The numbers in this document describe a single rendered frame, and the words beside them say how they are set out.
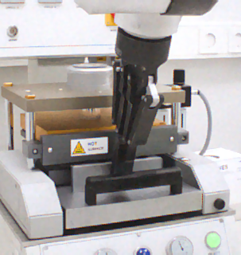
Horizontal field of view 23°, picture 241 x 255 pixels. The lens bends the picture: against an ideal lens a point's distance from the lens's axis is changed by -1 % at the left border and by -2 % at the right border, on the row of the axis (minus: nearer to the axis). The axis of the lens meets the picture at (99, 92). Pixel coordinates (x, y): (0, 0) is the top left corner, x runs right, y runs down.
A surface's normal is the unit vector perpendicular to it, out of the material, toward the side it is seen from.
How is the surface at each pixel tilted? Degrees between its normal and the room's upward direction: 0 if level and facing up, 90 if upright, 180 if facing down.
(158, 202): 90
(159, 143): 90
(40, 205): 40
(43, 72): 90
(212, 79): 90
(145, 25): 108
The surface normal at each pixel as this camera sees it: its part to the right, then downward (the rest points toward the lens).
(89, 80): 0.03, 0.14
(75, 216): 0.36, 0.13
